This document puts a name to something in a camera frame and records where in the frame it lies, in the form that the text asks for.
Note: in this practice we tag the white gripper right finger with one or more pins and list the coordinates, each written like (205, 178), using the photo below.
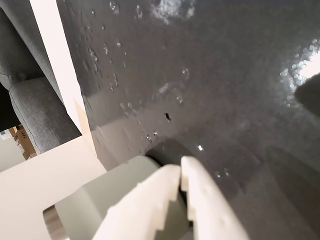
(212, 215)

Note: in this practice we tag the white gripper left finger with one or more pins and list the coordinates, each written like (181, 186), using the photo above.
(140, 205)

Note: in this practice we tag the brown cardboard box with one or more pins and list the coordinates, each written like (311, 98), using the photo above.
(25, 143)

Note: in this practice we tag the grey fabric sofa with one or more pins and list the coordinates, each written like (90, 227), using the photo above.
(37, 117)

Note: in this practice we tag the black table mat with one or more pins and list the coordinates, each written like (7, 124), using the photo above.
(200, 75)

